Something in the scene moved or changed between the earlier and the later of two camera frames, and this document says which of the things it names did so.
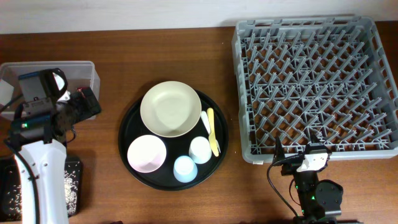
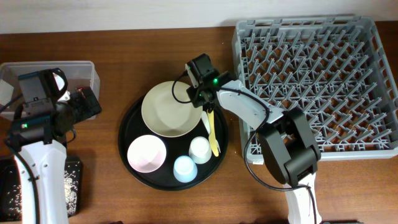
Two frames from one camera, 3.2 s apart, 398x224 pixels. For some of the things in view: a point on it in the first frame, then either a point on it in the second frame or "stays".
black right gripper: x=292 y=168 → x=203 y=101
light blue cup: x=185 y=169 stays
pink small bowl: x=147 y=154 stays
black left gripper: x=87 y=101 stays
